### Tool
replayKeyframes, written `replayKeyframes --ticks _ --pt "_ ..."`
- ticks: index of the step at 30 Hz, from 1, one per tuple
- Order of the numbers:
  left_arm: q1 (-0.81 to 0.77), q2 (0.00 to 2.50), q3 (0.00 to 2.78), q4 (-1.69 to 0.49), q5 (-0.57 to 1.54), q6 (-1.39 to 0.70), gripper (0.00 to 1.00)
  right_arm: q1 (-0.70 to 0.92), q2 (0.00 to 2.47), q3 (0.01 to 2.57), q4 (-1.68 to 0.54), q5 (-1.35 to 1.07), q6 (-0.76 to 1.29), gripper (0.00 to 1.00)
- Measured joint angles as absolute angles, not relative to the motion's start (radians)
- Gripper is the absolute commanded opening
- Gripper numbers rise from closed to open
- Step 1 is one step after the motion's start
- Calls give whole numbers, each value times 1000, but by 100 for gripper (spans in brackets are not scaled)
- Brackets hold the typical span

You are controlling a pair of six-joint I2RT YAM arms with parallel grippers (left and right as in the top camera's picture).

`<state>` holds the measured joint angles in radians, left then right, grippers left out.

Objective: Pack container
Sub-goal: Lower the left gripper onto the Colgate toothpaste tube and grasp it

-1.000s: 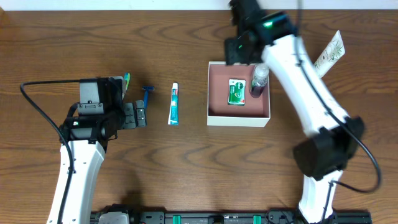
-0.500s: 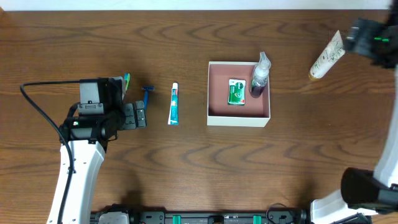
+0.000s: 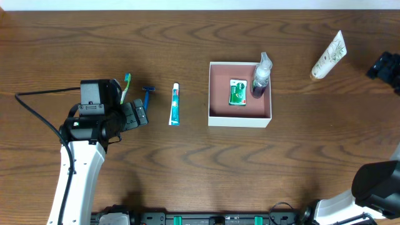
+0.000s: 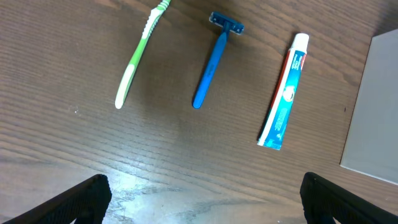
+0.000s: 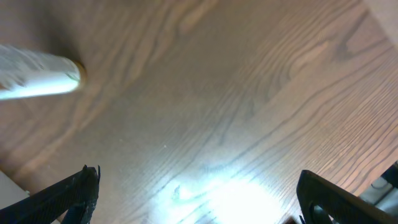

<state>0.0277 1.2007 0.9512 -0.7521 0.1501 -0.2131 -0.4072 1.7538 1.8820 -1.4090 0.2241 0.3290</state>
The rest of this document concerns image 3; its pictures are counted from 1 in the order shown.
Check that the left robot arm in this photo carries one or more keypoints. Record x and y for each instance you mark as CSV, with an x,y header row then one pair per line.
x,y
87,159

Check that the green white toothbrush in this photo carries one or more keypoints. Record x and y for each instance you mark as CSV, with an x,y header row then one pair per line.
x,y
127,80

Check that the teal white toothpaste tube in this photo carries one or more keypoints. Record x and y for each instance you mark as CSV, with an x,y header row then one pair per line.
x,y
174,114

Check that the cream lotion tube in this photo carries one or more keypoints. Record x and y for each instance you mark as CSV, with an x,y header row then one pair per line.
x,y
330,57

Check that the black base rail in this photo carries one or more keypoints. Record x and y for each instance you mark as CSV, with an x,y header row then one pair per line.
x,y
121,215

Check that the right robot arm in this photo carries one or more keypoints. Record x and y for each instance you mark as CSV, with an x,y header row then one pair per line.
x,y
374,195

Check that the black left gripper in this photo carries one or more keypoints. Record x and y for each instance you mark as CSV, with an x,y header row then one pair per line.
x,y
132,115

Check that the white box pink interior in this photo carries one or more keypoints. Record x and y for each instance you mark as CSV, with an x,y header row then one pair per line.
x,y
257,113

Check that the blue disposable razor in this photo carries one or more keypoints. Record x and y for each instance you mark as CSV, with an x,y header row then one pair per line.
x,y
147,89

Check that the green soap bar pack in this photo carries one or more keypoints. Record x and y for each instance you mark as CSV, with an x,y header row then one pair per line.
x,y
237,96

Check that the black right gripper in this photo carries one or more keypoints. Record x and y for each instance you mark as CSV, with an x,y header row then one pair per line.
x,y
384,67

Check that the clear spray bottle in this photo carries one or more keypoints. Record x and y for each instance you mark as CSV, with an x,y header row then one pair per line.
x,y
261,77

